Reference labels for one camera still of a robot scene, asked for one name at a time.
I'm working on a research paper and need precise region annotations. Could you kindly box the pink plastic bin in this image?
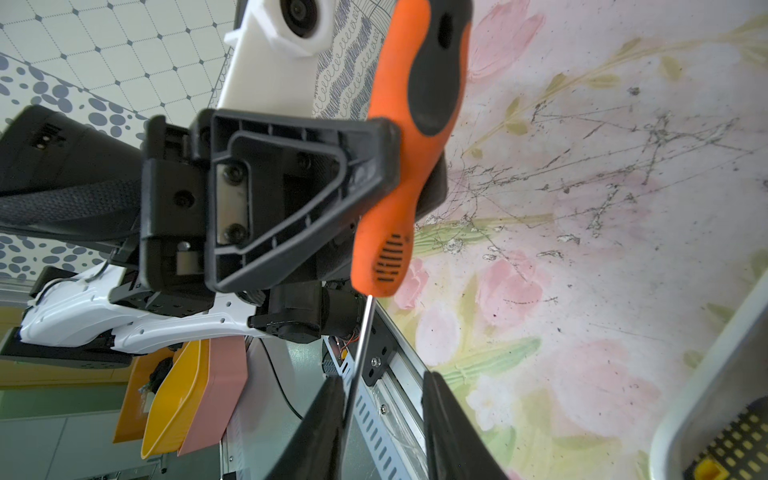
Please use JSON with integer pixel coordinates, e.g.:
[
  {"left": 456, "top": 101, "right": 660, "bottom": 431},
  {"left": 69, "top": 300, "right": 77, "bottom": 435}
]
[{"left": 178, "top": 336, "right": 248, "bottom": 456}]

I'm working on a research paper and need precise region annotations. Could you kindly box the white plastic storage box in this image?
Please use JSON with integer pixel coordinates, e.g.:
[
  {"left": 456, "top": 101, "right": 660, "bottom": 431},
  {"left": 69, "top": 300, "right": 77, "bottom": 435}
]
[{"left": 649, "top": 277, "right": 767, "bottom": 479}]

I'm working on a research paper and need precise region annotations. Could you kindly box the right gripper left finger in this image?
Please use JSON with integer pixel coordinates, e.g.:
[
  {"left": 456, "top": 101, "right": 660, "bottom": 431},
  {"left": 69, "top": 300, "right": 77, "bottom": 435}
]
[{"left": 266, "top": 377, "right": 346, "bottom": 480}]

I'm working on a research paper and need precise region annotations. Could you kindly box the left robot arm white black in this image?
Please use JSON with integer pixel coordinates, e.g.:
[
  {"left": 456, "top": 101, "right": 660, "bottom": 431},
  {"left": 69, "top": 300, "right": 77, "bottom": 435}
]
[{"left": 1, "top": 105, "right": 405, "bottom": 364}]

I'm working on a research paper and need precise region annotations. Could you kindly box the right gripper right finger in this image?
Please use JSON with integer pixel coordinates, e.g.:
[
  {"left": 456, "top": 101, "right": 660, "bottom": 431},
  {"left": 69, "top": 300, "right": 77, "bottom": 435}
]
[{"left": 422, "top": 371, "right": 508, "bottom": 480}]

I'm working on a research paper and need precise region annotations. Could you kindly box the black yellow dotted screwdriver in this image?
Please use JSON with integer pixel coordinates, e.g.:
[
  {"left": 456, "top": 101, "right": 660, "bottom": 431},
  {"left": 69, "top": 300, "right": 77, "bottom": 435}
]
[{"left": 683, "top": 397, "right": 768, "bottom": 480}]

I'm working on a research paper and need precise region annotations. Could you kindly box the orange plastic bin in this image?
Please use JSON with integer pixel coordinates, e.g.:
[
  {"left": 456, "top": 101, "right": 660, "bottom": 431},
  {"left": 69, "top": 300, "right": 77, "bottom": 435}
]
[{"left": 112, "top": 348, "right": 174, "bottom": 444}]

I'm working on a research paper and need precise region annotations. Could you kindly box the aluminium mounting rail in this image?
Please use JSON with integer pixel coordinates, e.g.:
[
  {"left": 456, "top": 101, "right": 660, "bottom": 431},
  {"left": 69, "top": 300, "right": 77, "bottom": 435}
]
[{"left": 221, "top": 299, "right": 433, "bottom": 480}]

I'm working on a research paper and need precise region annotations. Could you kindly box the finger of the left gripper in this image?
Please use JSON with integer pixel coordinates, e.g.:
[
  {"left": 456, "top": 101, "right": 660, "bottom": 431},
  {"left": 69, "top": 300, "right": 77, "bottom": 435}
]
[{"left": 415, "top": 152, "right": 448, "bottom": 222}]

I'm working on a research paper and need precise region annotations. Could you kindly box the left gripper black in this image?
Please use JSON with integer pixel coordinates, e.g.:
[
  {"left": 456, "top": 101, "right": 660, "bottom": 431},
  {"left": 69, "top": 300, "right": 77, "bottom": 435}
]
[{"left": 108, "top": 109, "right": 401, "bottom": 345}]

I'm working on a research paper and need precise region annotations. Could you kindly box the large orange black screwdriver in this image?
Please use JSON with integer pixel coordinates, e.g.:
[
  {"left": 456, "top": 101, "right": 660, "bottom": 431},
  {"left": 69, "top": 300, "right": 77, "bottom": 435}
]
[{"left": 338, "top": 0, "right": 474, "bottom": 445}]

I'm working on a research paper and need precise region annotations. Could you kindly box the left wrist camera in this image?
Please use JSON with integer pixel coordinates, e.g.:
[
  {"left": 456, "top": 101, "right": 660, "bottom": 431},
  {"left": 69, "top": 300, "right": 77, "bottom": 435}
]
[{"left": 216, "top": 0, "right": 336, "bottom": 117}]

